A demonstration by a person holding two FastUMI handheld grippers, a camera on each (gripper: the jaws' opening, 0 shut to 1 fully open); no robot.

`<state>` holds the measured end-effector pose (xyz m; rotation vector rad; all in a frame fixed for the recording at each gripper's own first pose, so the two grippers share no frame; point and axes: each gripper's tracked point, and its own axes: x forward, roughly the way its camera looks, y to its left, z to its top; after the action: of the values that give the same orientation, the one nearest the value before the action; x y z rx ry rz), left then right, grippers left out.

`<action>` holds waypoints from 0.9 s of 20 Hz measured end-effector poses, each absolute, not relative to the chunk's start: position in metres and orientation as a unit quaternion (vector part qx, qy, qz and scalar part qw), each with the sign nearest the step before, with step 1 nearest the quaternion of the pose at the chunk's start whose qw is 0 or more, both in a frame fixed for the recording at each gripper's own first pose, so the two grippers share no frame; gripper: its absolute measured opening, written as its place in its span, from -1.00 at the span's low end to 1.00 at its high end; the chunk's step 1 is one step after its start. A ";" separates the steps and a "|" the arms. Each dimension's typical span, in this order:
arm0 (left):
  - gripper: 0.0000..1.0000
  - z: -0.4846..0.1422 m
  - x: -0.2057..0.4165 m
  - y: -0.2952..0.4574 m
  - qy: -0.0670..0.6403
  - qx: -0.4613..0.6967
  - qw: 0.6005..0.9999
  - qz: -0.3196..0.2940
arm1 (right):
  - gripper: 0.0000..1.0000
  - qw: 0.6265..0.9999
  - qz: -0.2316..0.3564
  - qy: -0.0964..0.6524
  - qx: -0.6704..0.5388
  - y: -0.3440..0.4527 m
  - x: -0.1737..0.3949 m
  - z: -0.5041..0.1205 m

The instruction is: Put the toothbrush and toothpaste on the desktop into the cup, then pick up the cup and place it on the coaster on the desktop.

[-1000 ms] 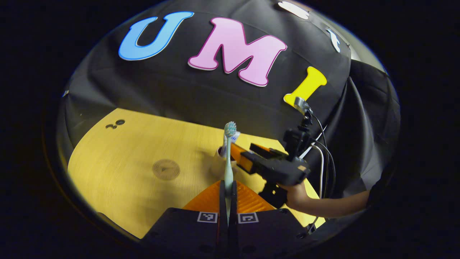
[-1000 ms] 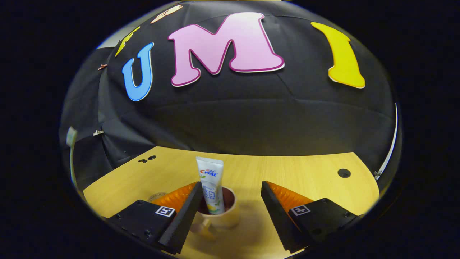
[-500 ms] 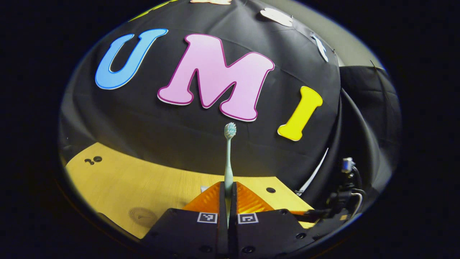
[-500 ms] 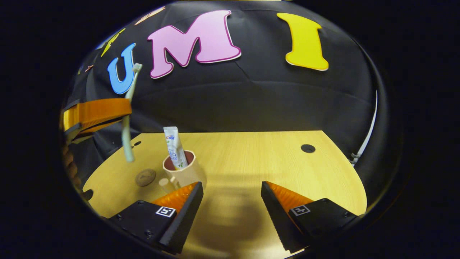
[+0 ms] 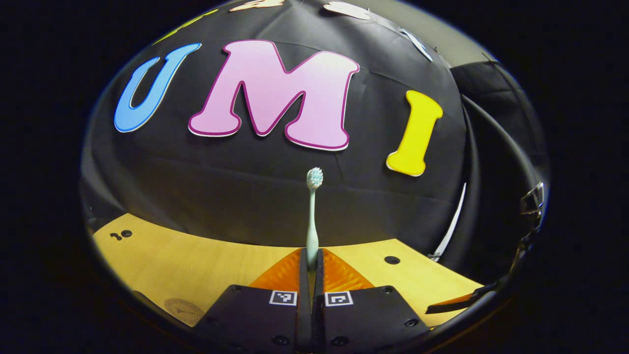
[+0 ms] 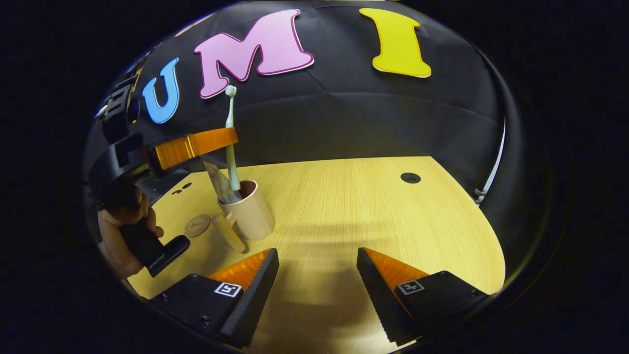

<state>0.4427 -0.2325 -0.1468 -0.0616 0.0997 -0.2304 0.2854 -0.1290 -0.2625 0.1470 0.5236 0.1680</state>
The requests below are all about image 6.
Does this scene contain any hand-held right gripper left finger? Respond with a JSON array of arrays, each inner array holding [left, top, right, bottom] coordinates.
[[149, 248, 280, 349]]

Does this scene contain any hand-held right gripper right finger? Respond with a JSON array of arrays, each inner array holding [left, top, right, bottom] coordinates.
[[357, 247, 492, 345]]

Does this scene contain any light green toothbrush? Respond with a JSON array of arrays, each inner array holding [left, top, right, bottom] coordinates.
[[225, 85, 241, 191]]

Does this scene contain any white toothpaste tube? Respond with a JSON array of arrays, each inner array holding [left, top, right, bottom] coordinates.
[[204, 161, 242, 205]]

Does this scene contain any round wooden coaster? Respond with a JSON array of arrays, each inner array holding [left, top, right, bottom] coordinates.
[[184, 214, 211, 238]]

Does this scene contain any beige cup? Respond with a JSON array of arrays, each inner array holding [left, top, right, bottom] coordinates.
[[211, 180, 276, 254]]

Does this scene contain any wooden desktop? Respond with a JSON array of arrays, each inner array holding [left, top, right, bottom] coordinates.
[[127, 156, 506, 354]]

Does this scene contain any black backdrop cloth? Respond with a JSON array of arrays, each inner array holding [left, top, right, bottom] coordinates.
[[84, 0, 521, 246]]

